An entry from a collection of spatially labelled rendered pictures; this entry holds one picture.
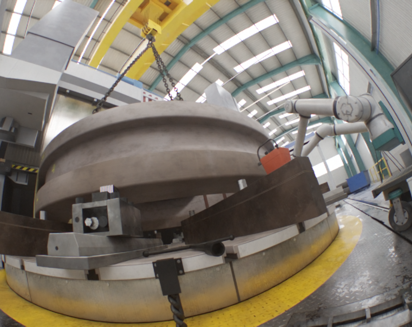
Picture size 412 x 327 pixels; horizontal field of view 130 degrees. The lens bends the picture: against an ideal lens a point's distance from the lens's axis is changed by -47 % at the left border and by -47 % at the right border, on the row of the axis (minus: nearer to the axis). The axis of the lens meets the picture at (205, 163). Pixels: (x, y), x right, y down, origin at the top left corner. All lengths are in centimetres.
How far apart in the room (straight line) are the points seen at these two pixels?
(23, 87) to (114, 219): 225
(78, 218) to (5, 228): 95
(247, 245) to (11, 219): 190
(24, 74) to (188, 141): 234
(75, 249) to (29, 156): 351
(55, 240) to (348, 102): 155
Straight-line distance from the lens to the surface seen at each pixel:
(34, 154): 422
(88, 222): 118
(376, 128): 121
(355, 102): 108
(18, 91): 287
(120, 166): 156
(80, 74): 796
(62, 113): 483
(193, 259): 85
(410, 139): 133
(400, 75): 130
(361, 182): 1074
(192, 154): 158
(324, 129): 192
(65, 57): 390
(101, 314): 105
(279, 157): 121
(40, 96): 281
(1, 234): 193
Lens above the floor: 39
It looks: 22 degrees up
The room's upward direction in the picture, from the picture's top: 13 degrees counter-clockwise
